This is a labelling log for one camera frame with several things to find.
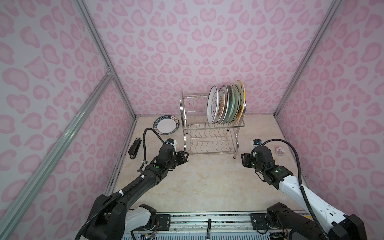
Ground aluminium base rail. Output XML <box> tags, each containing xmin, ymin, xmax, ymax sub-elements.
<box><xmin>83</xmin><ymin>209</ymin><xmax>301</xmax><ymax>240</ymax></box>

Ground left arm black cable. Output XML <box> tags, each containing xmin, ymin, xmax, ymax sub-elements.
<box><xmin>74</xmin><ymin>127</ymin><xmax>166</xmax><ymax>240</ymax></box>

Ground halloween cat star plate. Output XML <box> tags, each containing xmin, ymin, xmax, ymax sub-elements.
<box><xmin>235</xmin><ymin>80</ymin><xmax>246</xmax><ymax>124</ymax></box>

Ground black marker pen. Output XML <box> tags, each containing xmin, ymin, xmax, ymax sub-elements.
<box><xmin>206</xmin><ymin>219</ymin><xmax>212</xmax><ymax>240</ymax></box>

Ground orange sunburst plate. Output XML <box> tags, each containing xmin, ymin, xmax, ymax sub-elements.
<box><xmin>214</xmin><ymin>88</ymin><xmax>226</xmax><ymax>124</ymax></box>
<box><xmin>219</xmin><ymin>85</ymin><xmax>231</xmax><ymax>124</ymax></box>

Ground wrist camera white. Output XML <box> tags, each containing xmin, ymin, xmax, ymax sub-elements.
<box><xmin>253</xmin><ymin>139</ymin><xmax>263</xmax><ymax>148</ymax></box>
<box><xmin>165</xmin><ymin>138</ymin><xmax>177</xmax><ymax>150</ymax></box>

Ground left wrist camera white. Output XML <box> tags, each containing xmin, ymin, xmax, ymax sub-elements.
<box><xmin>165</xmin><ymin>138</ymin><xmax>177</xmax><ymax>150</ymax></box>

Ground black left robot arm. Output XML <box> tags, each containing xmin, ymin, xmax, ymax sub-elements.
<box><xmin>75</xmin><ymin>142</ymin><xmax>189</xmax><ymax>240</ymax></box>

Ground silver two-tier dish rack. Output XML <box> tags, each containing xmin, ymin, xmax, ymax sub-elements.
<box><xmin>180</xmin><ymin>91</ymin><xmax>245</xmax><ymax>159</ymax></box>

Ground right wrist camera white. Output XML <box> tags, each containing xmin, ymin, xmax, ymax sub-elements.
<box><xmin>253</xmin><ymin>139</ymin><xmax>263</xmax><ymax>148</ymax></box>

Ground small pink box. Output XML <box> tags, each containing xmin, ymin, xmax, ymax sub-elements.
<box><xmin>275</xmin><ymin>146</ymin><xmax>286</xmax><ymax>156</ymax></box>

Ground white plate black rings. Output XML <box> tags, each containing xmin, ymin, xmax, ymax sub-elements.
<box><xmin>206</xmin><ymin>85</ymin><xmax>220</xmax><ymax>125</ymax></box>

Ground white plate black text rim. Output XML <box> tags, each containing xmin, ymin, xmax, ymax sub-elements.
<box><xmin>153</xmin><ymin>115</ymin><xmax>180</xmax><ymax>135</ymax></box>

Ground black stapler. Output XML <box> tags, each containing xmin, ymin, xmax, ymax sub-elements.
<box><xmin>128</xmin><ymin>138</ymin><xmax>142</xmax><ymax>160</ymax></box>

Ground mint green flower plate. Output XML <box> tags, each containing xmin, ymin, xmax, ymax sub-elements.
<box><xmin>226</xmin><ymin>85</ymin><xmax>234</xmax><ymax>124</ymax></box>

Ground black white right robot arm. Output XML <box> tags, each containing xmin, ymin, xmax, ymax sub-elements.
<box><xmin>241</xmin><ymin>145</ymin><xmax>368</xmax><ymax>240</ymax></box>

